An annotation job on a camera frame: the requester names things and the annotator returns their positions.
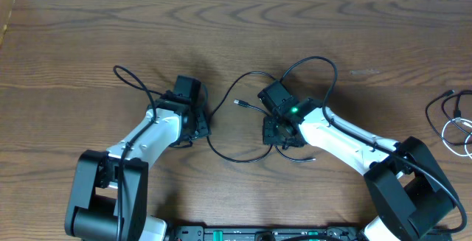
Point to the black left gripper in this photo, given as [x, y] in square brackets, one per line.
[201, 124]

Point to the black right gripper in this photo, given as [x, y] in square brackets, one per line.
[268, 137]

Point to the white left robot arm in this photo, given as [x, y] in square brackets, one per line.
[108, 200]

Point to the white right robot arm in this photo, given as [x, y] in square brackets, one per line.
[410, 191]

